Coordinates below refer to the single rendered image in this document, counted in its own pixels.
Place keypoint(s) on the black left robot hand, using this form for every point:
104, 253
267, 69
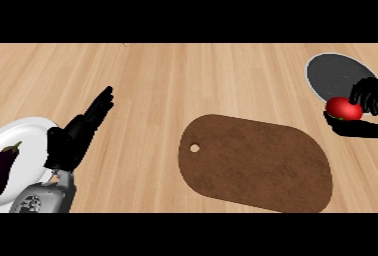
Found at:
75, 136

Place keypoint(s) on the red tomato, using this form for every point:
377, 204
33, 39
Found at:
343, 107

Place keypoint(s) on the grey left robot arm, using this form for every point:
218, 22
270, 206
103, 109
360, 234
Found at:
45, 196

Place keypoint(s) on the brown wooden cutting board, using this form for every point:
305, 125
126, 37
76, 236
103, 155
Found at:
253, 163

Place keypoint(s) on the dark grey pan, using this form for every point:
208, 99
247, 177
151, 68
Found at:
335, 75

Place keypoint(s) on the white plate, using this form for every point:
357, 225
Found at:
30, 146

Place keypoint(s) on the dark purple eggplant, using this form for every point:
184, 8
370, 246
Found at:
7, 163

